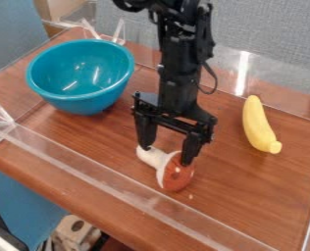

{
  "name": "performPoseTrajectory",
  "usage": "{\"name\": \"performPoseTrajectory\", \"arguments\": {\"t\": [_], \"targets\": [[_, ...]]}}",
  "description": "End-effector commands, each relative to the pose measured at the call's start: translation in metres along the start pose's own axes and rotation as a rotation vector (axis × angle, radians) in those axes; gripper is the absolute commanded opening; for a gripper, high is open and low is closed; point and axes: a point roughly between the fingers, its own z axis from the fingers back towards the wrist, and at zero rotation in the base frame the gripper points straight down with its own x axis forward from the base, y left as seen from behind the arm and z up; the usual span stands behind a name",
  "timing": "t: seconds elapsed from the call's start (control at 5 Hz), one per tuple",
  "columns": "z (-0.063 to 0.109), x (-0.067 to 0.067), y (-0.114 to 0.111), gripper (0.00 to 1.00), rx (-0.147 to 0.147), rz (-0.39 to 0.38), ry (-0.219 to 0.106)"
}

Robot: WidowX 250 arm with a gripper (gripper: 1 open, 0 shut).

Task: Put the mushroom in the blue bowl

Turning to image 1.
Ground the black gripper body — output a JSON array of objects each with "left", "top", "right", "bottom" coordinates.
[{"left": 134, "top": 67, "right": 218, "bottom": 143}]

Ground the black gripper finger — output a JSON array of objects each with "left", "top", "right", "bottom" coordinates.
[
  {"left": 182, "top": 132, "right": 203, "bottom": 166},
  {"left": 135, "top": 114, "right": 158, "bottom": 151}
]

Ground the brown white toy mushroom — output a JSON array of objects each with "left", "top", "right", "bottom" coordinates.
[{"left": 138, "top": 146, "right": 196, "bottom": 191}]

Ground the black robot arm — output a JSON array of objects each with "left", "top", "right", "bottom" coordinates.
[{"left": 113, "top": 0, "right": 218, "bottom": 166}]

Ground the blue plastic bowl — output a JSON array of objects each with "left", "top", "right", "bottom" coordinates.
[{"left": 28, "top": 39, "right": 135, "bottom": 116}]

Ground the yellow toy banana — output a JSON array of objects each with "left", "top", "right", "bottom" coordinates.
[{"left": 243, "top": 95, "right": 282, "bottom": 154}]

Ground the wooden block with hole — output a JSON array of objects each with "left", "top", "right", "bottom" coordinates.
[{"left": 52, "top": 215, "right": 101, "bottom": 251}]

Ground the blue cabinet panel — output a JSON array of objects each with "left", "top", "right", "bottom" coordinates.
[{"left": 0, "top": 172, "right": 69, "bottom": 251}]

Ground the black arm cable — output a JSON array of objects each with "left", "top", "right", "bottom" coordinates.
[{"left": 198, "top": 62, "right": 219, "bottom": 96}]

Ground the clear acrylic barrier wall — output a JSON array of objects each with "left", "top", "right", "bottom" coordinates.
[{"left": 0, "top": 18, "right": 310, "bottom": 251}]

